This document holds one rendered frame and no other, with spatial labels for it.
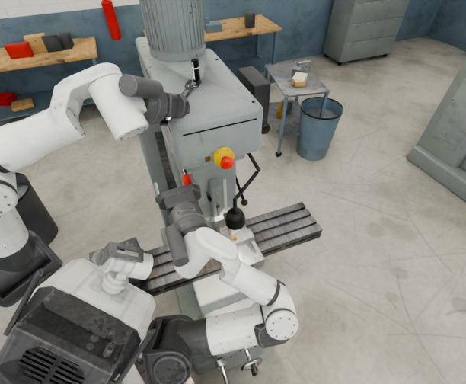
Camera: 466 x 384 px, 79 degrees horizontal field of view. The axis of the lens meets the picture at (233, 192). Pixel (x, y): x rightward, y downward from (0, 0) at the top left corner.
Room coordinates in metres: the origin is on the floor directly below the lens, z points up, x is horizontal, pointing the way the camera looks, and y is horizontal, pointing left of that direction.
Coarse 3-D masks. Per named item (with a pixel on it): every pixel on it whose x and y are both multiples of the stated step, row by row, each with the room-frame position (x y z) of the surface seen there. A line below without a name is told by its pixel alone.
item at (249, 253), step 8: (224, 216) 1.00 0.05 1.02; (216, 224) 0.95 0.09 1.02; (224, 224) 0.92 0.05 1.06; (224, 232) 0.89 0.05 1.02; (240, 248) 0.79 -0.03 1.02; (248, 248) 0.79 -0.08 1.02; (256, 248) 0.79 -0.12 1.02; (240, 256) 0.75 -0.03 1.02; (248, 256) 0.74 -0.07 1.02; (256, 256) 0.74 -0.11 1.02; (248, 264) 0.70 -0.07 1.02; (256, 264) 0.71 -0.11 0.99
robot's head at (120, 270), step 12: (120, 252) 0.37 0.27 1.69; (132, 252) 0.38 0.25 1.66; (120, 264) 0.34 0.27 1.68; (132, 264) 0.35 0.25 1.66; (144, 264) 0.35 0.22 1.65; (108, 276) 0.33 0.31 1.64; (120, 276) 0.33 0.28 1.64; (132, 276) 0.33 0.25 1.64; (144, 276) 0.33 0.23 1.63; (120, 288) 0.31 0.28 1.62
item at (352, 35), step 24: (336, 0) 5.86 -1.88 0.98; (360, 0) 5.42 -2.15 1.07; (384, 0) 5.60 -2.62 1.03; (408, 0) 5.79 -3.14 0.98; (336, 24) 5.72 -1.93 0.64; (360, 24) 5.47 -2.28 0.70; (384, 24) 5.66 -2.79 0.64; (336, 48) 5.57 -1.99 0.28; (360, 48) 5.53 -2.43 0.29; (384, 48) 5.73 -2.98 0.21
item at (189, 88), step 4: (188, 80) 0.83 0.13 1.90; (200, 80) 0.83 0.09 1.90; (188, 84) 0.80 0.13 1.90; (196, 84) 0.80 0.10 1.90; (188, 88) 0.77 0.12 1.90; (192, 88) 0.78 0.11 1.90; (184, 92) 0.75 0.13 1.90; (188, 92) 0.75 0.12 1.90; (164, 120) 0.61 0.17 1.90; (168, 120) 0.61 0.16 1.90; (160, 124) 0.60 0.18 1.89; (164, 124) 0.59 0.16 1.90
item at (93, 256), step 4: (128, 240) 0.77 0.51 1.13; (132, 240) 0.77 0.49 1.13; (136, 240) 0.78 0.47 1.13; (124, 244) 0.74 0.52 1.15; (128, 244) 0.74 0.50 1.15; (132, 244) 0.74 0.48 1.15; (136, 244) 0.75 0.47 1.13; (120, 248) 0.72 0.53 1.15; (92, 252) 0.71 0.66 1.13; (96, 252) 0.70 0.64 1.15; (100, 252) 0.70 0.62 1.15; (92, 256) 0.69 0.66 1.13; (96, 256) 0.68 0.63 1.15; (92, 260) 0.66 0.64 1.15; (96, 260) 0.66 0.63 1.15; (96, 264) 0.64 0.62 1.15; (132, 280) 0.65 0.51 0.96
